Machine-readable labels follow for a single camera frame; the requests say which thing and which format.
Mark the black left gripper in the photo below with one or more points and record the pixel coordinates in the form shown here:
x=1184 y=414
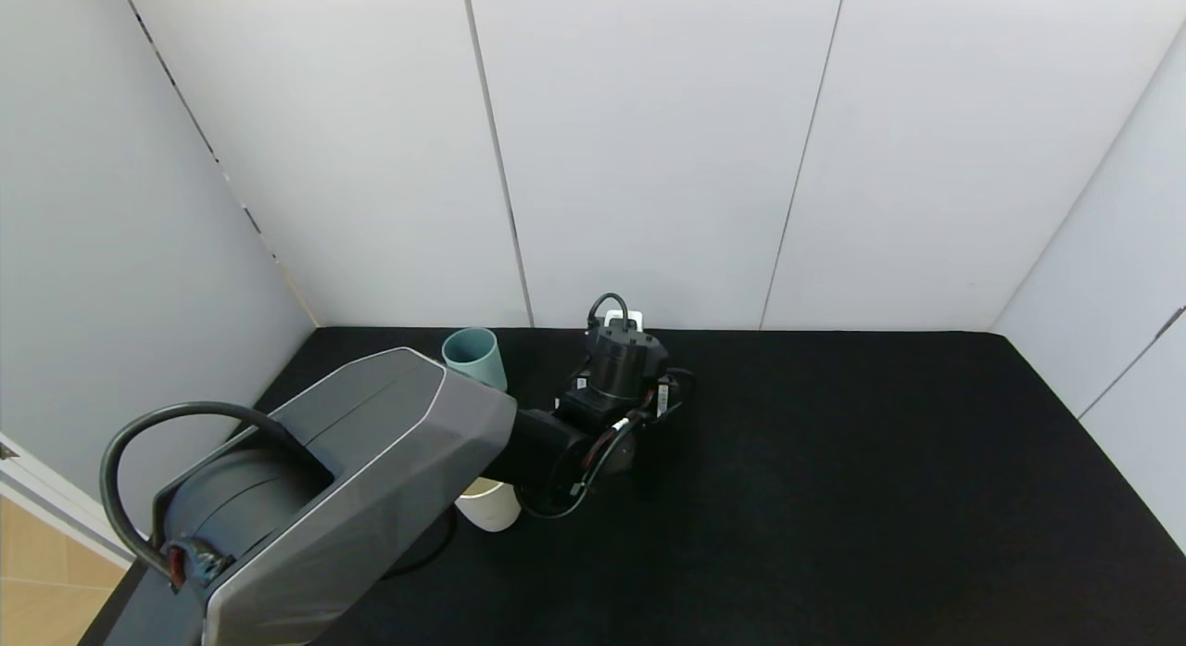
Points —
x=663 y=400

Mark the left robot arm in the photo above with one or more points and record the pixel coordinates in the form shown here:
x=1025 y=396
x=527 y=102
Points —
x=371 y=461

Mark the black fabric table cover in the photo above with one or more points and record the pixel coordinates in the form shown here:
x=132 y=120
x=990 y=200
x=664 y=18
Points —
x=834 y=488

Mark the teal green plastic cup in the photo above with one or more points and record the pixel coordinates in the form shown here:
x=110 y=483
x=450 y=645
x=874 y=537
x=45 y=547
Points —
x=473 y=349

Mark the cream white plastic cup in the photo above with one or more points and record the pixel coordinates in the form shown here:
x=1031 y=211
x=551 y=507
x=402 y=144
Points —
x=491 y=509

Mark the black wall panel hinge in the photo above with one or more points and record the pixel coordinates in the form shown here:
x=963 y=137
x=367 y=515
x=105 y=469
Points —
x=1166 y=324

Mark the white panel frame rail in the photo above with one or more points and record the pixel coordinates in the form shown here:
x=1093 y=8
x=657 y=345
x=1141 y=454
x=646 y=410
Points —
x=56 y=507

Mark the small metal wall bracket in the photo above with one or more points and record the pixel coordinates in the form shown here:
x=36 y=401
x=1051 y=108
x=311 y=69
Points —
x=7 y=450

